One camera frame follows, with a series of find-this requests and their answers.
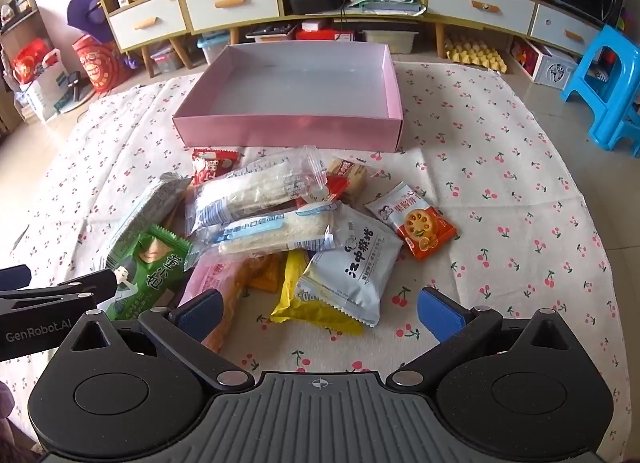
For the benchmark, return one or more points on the purple round object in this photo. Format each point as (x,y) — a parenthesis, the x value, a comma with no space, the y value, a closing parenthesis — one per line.
(87,13)

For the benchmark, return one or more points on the blue lid storage bin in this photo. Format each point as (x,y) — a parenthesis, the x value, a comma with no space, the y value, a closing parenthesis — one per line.
(215,48)

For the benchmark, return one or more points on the grey silver snack packet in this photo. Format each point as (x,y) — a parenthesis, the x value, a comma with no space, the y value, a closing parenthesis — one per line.
(145,208)

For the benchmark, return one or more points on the pink cardboard box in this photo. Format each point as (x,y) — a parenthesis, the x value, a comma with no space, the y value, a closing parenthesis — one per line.
(290,83)

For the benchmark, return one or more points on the pink snack packet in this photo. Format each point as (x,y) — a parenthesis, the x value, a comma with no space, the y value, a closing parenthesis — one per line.
(215,275)

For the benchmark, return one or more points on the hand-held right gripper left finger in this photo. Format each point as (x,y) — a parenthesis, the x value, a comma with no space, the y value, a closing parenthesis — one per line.
(202,315)

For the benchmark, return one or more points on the yellow egg tray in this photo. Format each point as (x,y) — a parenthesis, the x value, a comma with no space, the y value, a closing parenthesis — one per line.
(475,55)

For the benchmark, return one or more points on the green snack packet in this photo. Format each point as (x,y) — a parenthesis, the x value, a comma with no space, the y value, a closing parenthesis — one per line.
(150,273)

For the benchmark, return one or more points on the orange white biscuit packet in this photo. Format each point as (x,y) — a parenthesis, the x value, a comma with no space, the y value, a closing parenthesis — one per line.
(415,228)

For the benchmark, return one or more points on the white cabinet drawer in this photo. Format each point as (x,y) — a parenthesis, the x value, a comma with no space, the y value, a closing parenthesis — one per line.
(210,18)
(125,33)
(450,3)
(550,28)

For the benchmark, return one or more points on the white shopping bag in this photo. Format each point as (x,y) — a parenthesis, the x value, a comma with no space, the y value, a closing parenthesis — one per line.
(45,93)

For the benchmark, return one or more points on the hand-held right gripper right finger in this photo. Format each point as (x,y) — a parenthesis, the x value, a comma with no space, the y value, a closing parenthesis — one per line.
(440,315)

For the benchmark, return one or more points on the red printed gift bag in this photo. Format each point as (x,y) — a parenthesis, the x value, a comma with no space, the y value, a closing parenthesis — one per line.
(97,65)

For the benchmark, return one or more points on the wooden bookshelf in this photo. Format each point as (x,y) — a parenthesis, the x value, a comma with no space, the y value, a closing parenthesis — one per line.
(25,33)

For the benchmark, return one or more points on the small white box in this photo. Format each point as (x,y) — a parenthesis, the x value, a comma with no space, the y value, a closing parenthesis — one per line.
(312,25)

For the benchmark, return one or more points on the orange snack packet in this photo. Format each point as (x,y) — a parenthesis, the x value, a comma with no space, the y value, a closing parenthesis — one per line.
(265,273)

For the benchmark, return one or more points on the blue plastic stool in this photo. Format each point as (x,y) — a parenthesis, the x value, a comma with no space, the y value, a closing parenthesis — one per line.
(605,78)

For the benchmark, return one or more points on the pale blue white snack packet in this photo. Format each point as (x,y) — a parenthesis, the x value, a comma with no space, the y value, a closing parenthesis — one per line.
(350,268)

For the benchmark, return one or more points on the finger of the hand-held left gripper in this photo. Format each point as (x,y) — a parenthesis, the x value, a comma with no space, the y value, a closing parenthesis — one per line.
(15,277)
(90,285)

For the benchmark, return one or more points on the white round base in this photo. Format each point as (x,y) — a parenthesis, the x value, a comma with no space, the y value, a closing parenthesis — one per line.
(75,109)

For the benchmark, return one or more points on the red shoe box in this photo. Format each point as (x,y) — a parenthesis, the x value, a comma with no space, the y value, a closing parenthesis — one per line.
(325,35)

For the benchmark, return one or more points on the small clear storage bin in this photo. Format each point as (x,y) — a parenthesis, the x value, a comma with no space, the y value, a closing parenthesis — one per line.
(167,60)

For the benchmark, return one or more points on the cherry print cloth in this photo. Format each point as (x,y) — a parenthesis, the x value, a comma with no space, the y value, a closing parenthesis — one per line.
(500,243)

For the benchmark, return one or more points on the person's left forearm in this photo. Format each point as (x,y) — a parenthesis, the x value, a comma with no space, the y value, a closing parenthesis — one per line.
(12,435)

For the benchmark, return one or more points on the small red foil snack packet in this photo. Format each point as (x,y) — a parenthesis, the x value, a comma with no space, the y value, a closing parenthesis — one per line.
(210,168)

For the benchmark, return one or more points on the white printed toy box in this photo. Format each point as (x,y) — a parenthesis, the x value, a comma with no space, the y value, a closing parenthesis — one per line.
(550,68)

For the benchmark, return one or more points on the red shopping bag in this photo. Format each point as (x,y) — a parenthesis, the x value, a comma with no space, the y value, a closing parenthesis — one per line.
(30,60)

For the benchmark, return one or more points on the clear bin with black lid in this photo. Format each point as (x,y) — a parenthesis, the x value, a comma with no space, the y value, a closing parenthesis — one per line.
(270,33)

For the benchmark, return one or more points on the yellow snack packet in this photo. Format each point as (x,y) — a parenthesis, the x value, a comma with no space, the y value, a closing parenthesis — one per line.
(295,313)

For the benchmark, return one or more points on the beige wafer packet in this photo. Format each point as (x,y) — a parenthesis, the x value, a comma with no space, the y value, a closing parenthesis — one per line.
(350,175)

